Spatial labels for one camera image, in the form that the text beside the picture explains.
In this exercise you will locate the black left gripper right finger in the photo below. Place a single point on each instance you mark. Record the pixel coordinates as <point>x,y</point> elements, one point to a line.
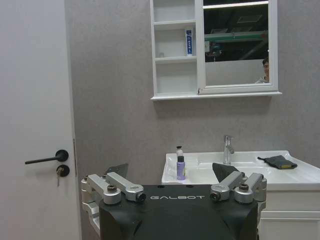
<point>235,182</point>

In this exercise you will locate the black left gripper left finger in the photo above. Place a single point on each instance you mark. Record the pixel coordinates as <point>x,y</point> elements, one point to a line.
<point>113,182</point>

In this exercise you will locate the white ceramic washbasin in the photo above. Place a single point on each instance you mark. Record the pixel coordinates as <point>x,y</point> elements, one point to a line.
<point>232,170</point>

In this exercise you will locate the dark grey towel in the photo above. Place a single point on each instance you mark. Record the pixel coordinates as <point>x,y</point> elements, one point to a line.
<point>278,161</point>

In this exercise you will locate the purple shampoo bottle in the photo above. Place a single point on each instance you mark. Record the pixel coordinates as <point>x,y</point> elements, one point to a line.
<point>181,169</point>

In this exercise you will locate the white vanity cabinet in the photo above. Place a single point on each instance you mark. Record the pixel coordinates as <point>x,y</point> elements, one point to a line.
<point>290,215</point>

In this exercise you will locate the mirror cabinet door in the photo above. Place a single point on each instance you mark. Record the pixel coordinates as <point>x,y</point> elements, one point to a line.
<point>236,42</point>

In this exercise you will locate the chrome faucet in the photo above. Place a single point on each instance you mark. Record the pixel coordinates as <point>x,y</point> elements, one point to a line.
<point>228,149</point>

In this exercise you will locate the black lock with key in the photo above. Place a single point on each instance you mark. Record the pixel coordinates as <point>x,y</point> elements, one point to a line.
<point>61,172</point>

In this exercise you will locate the white door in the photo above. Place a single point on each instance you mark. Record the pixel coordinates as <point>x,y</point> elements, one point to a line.
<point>37,120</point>

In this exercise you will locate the person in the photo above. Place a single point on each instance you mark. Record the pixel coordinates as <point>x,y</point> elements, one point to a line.
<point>264,71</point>

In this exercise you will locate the blue white toothpaste box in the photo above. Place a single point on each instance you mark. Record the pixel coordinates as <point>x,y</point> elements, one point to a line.
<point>189,42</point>

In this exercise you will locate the white wall cabinet with shelves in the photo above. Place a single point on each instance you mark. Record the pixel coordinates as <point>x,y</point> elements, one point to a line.
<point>215,48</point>

